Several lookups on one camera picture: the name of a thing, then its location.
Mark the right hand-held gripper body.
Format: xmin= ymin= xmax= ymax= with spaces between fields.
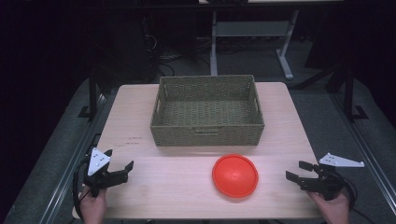
xmin=297 ymin=152 xmax=365 ymax=202

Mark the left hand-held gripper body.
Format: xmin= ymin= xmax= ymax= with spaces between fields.
xmin=82 ymin=147 xmax=130 ymax=199

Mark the orange plastic bowl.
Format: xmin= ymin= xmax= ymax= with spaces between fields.
xmin=211 ymin=154 xmax=260 ymax=200

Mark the green woven basket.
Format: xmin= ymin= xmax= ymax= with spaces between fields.
xmin=149 ymin=74 xmax=266 ymax=147

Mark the person's right hand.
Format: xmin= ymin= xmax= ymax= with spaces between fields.
xmin=305 ymin=188 xmax=352 ymax=224

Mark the person's left hand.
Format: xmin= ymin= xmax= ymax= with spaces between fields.
xmin=78 ymin=186 xmax=108 ymax=224

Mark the black metal stand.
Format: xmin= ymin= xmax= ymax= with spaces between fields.
xmin=78 ymin=68 xmax=101 ymax=121
xmin=343 ymin=67 xmax=370 ymax=123

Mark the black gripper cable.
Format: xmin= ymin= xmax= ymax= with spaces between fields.
xmin=72 ymin=157 xmax=94 ymax=220
xmin=337 ymin=174 xmax=379 ymax=224

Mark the aluminium rail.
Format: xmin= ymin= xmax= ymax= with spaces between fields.
xmin=332 ymin=91 xmax=396 ymax=217
xmin=38 ymin=91 xmax=110 ymax=224

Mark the bundle of floor cables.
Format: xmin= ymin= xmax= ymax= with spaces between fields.
xmin=141 ymin=17 xmax=213 ymax=78

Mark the white metal desk frame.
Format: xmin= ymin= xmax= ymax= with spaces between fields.
xmin=209 ymin=8 xmax=301 ymax=81

